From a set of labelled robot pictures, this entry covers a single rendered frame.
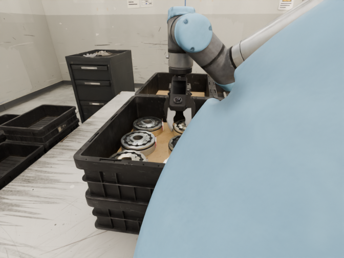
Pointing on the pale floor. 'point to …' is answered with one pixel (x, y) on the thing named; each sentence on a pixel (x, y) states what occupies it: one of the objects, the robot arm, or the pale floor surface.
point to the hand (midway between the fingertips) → (178, 129)
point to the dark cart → (99, 79)
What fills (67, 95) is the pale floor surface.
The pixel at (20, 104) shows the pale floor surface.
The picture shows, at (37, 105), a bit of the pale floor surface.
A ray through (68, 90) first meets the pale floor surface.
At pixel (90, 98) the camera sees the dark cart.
